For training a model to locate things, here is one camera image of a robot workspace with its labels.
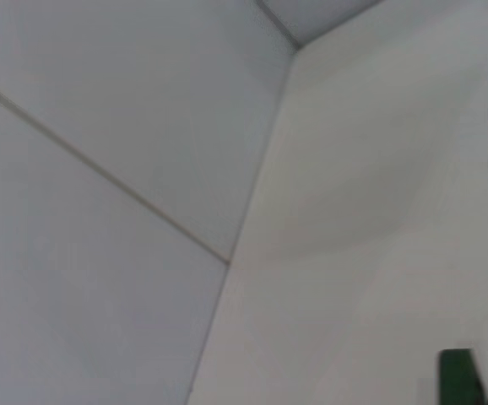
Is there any green glasses case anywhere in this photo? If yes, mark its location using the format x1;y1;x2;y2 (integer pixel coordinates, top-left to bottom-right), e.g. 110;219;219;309
437;348;488;405

